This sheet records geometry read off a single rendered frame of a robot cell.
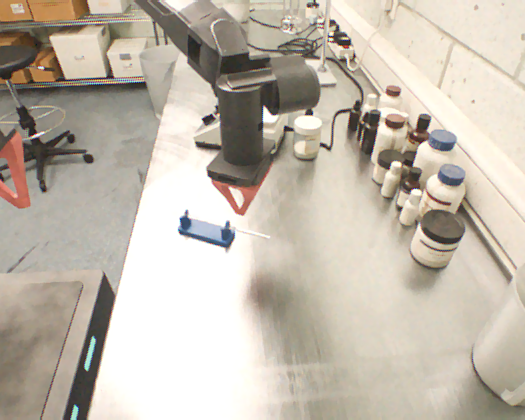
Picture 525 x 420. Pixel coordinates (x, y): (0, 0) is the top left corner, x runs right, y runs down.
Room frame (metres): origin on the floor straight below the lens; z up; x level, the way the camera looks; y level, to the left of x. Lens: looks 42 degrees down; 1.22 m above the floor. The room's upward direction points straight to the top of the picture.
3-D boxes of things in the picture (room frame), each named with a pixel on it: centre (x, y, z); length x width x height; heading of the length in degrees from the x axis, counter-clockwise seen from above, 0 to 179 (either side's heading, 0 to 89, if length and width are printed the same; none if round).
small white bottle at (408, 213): (0.48, -0.27, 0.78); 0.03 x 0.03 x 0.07
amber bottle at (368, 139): (0.73, -0.25, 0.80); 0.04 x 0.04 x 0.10
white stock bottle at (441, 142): (0.57, -0.33, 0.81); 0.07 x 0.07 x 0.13
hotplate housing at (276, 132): (0.77, 0.04, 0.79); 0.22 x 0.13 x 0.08; 74
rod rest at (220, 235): (0.45, 0.10, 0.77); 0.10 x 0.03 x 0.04; 69
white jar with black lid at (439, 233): (0.41, -0.29, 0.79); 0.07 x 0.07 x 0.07
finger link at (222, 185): (0.42, 0.03, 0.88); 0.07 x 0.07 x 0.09; 69
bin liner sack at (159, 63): (2.36, 0.62, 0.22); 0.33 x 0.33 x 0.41
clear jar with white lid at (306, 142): (0.71, -0.10, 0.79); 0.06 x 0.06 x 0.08
